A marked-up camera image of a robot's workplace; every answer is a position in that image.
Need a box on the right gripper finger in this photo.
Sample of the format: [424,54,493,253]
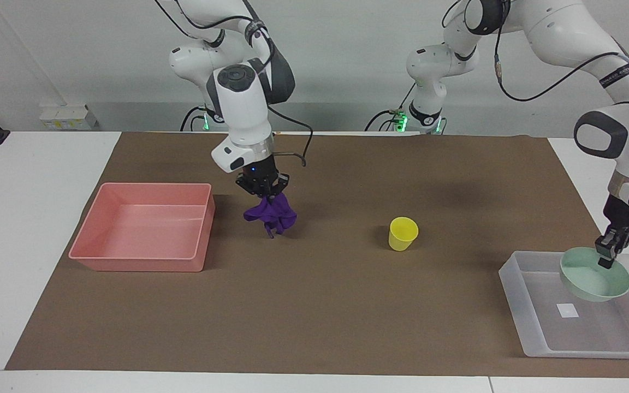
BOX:
[266,173,291,201]
[236,175,265,199]

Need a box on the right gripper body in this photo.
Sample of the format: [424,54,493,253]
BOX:
[236,154,281,186]

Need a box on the purple glove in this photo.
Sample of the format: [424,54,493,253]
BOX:
[243,195,298,239]

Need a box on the pale green bowl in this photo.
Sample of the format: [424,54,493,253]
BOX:
[559,246,629,303]

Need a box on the clear plastic tray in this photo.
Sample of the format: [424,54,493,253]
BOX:
[498,250,629,360]

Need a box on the pink plastic bin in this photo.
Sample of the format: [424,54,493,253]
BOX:
[68,182,216,273]

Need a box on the yellow plastic cup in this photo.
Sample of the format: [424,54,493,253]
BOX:
[388,216,419,252]

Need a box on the black cable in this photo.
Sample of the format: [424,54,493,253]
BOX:
[492,22,629,103]
[180,105,209,133]
[364,81,420,133]
[266,103,315,168]

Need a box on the white wall box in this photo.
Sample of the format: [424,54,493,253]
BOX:
[39,104,99,131]

